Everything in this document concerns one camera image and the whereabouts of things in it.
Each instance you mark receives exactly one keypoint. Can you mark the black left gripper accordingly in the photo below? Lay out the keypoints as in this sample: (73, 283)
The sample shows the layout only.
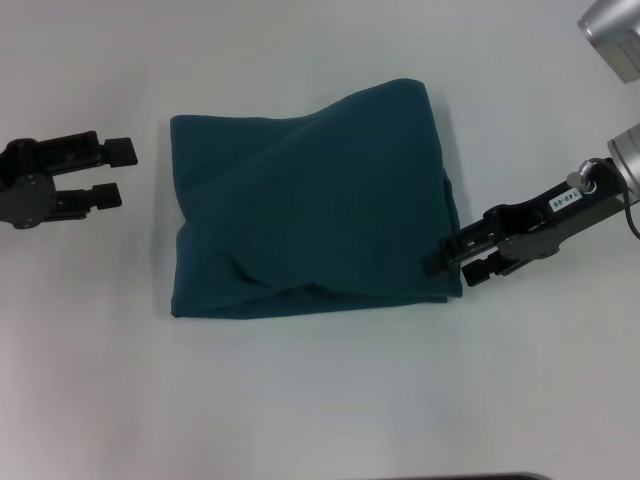
(25, 190)

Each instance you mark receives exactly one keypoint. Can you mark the teal t-shirt with white print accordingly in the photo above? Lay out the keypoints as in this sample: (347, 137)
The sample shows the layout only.
(310, 200)

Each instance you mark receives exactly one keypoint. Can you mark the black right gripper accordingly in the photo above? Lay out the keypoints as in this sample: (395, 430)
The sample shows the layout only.
(550, 225)

